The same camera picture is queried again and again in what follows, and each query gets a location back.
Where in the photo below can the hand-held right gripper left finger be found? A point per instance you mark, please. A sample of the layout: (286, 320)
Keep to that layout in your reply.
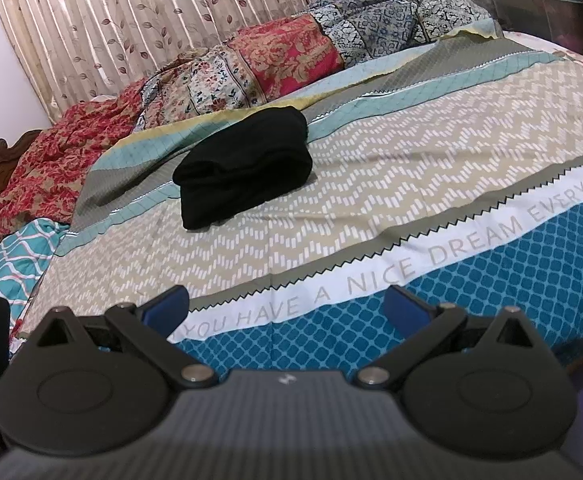
(164, 307)

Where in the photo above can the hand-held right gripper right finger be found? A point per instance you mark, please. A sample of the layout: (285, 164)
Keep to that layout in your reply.
(406, 310)

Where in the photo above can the black pants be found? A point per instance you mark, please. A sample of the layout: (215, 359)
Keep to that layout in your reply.
(246, 165)

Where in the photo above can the teal white lattice cloth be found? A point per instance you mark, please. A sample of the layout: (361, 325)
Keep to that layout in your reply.
(16, 265)

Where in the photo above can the patterned bedsheet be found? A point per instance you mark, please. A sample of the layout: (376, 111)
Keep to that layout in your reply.
(371, 160)

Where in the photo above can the red floral blanket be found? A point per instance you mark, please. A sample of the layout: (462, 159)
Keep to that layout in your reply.
(56, 160)

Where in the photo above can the white floral quilt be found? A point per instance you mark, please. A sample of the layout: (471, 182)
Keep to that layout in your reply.
(201, 85)

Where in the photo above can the red floral pillow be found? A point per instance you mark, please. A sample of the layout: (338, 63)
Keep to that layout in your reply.
(286, 60)

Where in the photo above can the blue patterned pillow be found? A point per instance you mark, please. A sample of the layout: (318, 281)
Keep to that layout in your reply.
(391, 20)

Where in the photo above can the leaf print curtain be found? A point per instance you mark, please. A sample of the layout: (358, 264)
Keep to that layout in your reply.
(121, 20)

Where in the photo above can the clear storage box teal lid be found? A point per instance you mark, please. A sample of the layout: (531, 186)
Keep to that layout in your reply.
(541, 15)

